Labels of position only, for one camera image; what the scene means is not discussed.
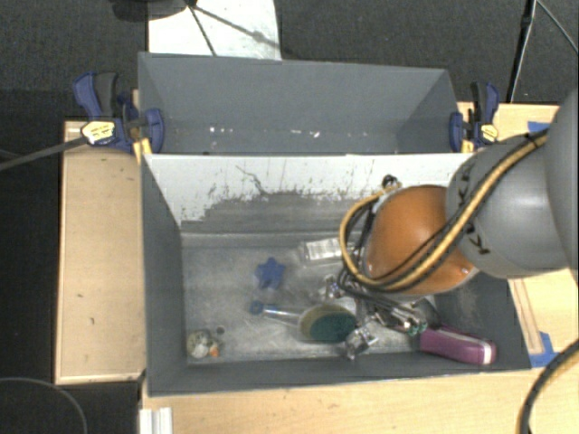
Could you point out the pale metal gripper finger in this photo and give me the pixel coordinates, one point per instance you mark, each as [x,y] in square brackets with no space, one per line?
[334,287]
[361,342]

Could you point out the green and yellow dish scrubber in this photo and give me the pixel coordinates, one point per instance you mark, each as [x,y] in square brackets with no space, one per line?
[330,326]

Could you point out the clear plastic bottle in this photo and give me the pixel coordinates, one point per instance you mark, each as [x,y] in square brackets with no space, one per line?
[322,249]

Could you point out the clear bottle with blue top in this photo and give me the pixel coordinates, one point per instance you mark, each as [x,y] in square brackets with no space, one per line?
[270,273]

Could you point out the purple and white case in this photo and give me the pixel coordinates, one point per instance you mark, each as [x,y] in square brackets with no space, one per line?
[457,346]

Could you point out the grey metal bin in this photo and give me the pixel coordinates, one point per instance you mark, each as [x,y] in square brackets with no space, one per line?
[271,106]

